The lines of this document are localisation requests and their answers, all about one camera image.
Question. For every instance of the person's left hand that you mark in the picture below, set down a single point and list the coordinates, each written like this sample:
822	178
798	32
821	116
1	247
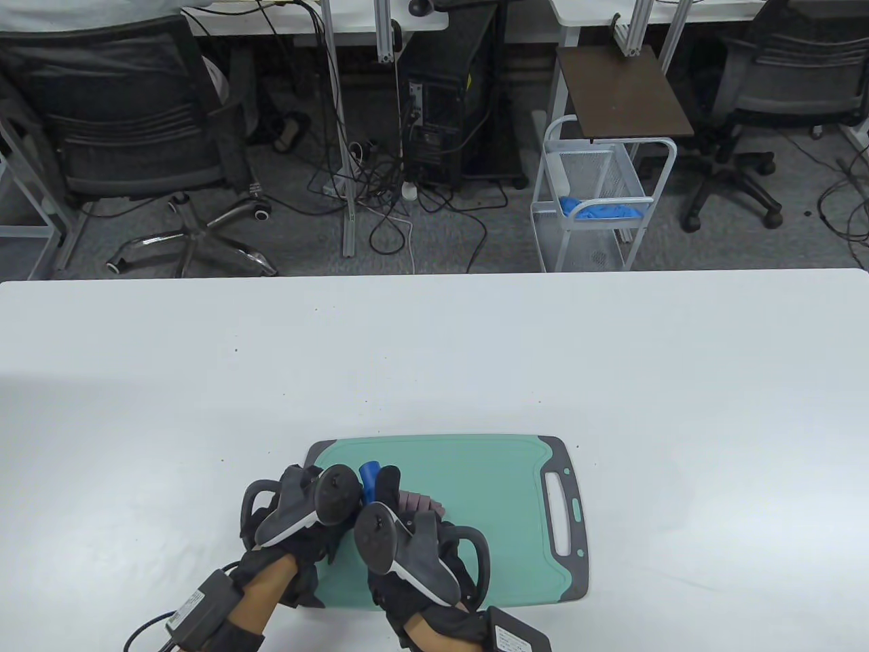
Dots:
307	549

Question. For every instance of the person's right hand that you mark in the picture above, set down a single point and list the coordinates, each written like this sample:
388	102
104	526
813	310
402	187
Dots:
407	601

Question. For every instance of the person's right fingers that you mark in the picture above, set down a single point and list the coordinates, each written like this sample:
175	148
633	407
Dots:
388	483

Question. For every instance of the person's left fingers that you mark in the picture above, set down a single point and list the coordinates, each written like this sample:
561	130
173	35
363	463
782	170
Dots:
333	540

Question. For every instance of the person's left forearm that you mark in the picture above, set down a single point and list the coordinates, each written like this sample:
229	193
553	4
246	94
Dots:
261	591

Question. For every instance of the person's right forearm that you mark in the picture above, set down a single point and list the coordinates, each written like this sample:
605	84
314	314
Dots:
434	640

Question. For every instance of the mauve ridged food piece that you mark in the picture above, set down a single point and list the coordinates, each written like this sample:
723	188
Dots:
422	504

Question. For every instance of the grey controller on left glove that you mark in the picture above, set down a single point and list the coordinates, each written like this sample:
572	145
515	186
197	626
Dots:
305	502

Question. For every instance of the grey controller on glove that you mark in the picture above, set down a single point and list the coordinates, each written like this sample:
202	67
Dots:
305	502
400	550

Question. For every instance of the grey controller on right glove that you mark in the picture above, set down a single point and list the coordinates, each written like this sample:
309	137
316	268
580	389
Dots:
400	550

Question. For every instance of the green cutting board grey ends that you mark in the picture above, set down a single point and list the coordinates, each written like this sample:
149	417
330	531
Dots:
502	516

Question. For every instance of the white power plug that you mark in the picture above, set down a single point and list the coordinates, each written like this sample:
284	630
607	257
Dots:
409	191

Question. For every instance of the blue cloth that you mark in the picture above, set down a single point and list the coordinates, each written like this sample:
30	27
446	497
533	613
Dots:
601	209

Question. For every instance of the beige slipper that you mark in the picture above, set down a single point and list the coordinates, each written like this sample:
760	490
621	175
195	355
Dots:
290	132

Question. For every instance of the black computer tower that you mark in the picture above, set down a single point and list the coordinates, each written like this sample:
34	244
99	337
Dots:
448	102

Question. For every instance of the black mesh chair chrome base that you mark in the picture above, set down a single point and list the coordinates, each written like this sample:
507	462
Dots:
129	129

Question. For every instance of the dark brown board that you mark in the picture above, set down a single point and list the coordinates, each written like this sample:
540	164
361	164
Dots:
624	92

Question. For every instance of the white desk with clamp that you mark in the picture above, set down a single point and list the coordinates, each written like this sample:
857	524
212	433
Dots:
665	10

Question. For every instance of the grey mesh chair black base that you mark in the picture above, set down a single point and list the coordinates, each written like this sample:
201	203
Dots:
781	75

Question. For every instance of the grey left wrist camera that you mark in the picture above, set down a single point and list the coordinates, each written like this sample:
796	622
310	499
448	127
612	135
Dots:
204	604

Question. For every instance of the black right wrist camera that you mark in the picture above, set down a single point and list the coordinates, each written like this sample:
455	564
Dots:
519	631

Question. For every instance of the tall aluminium profile post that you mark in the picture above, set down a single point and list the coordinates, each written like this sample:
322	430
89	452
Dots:
338	136

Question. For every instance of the short aluminium profile post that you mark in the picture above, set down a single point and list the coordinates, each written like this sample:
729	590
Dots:
387	34

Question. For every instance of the white metal frame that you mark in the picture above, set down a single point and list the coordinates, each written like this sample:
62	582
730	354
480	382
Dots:
30	204

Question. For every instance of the aluminium profile post with clamp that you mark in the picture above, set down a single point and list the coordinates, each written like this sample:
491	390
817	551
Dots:
633	30

